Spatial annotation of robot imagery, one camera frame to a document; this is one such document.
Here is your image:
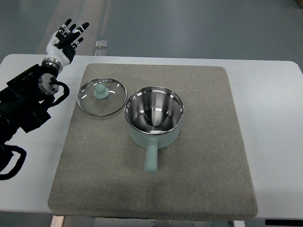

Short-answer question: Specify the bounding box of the clear floor marker plate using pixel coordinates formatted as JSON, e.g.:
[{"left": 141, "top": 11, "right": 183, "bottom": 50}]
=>
[{"left": 95, "top": 40, "right": 108, "bottom": 48}]

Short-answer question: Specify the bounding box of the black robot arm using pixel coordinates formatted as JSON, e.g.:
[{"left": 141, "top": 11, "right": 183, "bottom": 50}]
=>
[{"left": 0, "top": 57, "right": 70, "bottom": 146}]

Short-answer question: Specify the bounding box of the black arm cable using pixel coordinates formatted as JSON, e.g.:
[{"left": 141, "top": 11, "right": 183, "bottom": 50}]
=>
[{"left": 0, "top": 144, "right": 27, "bottom": 181}]

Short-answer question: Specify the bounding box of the black label strip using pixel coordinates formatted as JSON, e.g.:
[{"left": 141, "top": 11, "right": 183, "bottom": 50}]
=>
[{"left": 265, "top": 219, "right": 303, "bottom": 227}]

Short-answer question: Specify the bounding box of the glass lid green knob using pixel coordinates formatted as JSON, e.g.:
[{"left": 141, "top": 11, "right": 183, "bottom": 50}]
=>
[{"left": 77, "top": 78, "right": 127, "bottom": 117}]

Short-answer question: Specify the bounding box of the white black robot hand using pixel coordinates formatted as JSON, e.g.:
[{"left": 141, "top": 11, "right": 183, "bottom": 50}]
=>
[{"left": 45, "top": 18, "right": 89, "bottom": 68}]

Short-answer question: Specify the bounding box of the mint green saucepan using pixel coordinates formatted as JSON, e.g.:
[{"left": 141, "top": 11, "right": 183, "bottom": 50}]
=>
[{"left": 124, "top": 86, "right": 184, "bottom": 174}]

